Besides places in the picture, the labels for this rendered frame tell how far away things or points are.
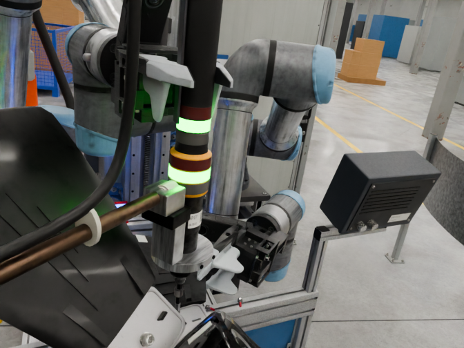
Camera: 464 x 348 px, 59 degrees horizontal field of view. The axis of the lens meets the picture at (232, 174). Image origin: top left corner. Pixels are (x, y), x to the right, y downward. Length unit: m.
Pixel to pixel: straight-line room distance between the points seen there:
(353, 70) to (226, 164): 12.06
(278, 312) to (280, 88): 0.61
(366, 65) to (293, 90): 12.14
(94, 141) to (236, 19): 1.83
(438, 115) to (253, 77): 6.53
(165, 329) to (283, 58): 0.57
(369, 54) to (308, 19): 10.36
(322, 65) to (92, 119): 0.45
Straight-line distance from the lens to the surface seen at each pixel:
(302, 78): 0.84
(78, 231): 0.33
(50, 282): 0.39
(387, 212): 1.18
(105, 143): 0.65
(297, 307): 1.20
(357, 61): 12.84
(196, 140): 0.40
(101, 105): 0.63
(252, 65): 0.84
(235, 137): 0.84
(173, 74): 0.38
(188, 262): 0.45
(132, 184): 1.30
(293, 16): 2.58
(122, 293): 0.42
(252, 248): 0.69
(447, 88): 7.22
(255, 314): 1.13
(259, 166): 2.71
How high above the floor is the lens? 1.56
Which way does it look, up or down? 22 degrees down
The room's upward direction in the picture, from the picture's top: 7 degrees clockwise
